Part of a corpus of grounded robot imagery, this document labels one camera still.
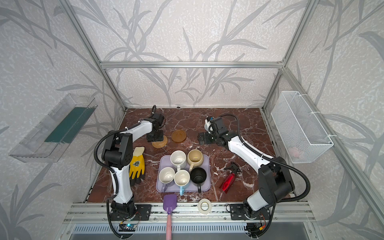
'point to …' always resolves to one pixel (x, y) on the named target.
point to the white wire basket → (303, 136)
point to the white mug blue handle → (181, 178)
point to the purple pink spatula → (169, 205)
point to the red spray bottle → (227, 183)
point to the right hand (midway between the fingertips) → (204, 132)
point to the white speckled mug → (178, 159)
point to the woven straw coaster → (160, 144)
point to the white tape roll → (206, 212)
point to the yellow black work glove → (137, 165)
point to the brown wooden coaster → (178, 136)
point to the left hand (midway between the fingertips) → (159, 134)
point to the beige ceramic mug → (194, 158)
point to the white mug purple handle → (166, 175)
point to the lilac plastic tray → (190, 172)
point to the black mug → (198, 176)
